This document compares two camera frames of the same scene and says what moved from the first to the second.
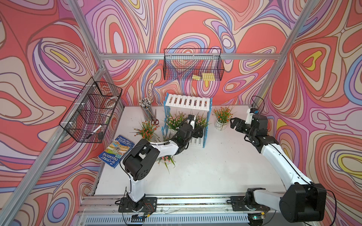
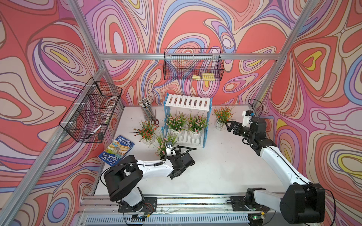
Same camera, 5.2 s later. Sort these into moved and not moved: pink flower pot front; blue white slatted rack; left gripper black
Moved: left gripper black
Not moved: blue white slatted rack; pink flower pot front
